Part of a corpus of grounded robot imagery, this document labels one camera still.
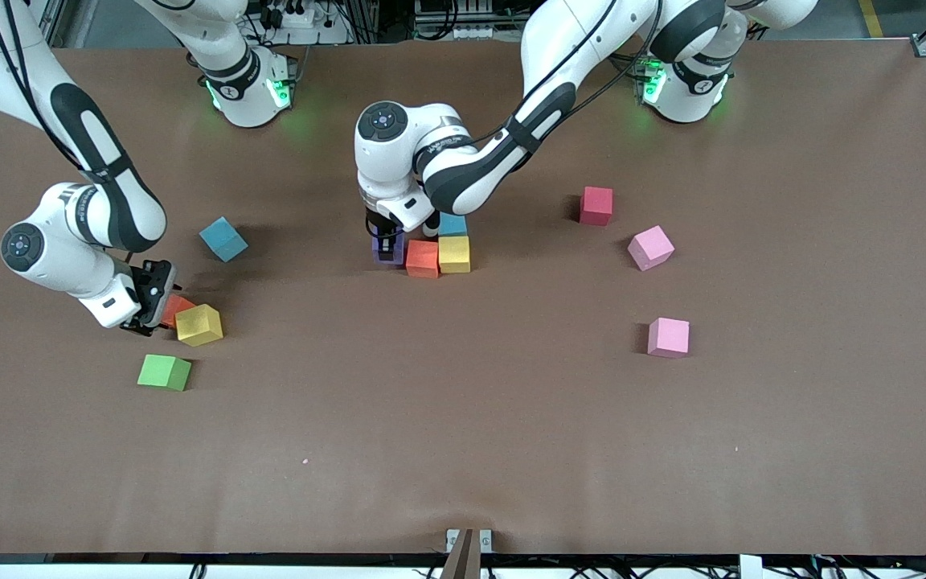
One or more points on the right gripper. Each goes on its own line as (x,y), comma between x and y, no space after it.
(154,283)

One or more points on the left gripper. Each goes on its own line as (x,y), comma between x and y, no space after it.
(380,227)

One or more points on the purple foam cube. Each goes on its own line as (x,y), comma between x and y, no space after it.
(401,252)

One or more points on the orange foam cube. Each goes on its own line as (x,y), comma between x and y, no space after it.
(423,259)
(178,310)

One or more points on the yellow foam cube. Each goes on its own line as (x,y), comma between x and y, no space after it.
(454,254)
(199,325)

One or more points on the cyan foam cube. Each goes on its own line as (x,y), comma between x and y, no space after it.
(455,225)
(223,238)

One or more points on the pink foam cube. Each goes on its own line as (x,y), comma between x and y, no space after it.
(650,247)
(668,337)

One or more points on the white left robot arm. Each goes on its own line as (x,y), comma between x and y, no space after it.
(463,169)

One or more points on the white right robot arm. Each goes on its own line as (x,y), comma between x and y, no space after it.
(61,249)

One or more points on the green foam cube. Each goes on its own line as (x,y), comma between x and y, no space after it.
(161,371)

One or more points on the red foam cube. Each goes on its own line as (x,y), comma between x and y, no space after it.
(596,205)

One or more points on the white electronics box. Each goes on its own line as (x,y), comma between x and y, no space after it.
(463,32)

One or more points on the white power strip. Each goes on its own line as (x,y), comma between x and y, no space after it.
(300,16)

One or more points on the small metal bracket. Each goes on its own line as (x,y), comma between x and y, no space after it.
(485,540)

